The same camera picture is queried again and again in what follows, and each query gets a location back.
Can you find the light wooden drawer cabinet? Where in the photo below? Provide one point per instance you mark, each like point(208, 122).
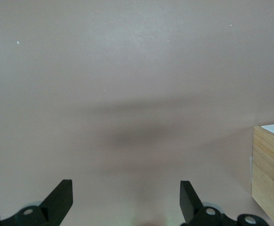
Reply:
point(271, 169)

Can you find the brown paper table cover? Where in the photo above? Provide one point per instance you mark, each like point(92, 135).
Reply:
point(127, 70)

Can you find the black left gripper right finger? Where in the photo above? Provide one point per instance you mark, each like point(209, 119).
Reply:
point(188, 202)

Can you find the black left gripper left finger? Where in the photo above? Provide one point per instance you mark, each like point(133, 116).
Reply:
point(57, 202)

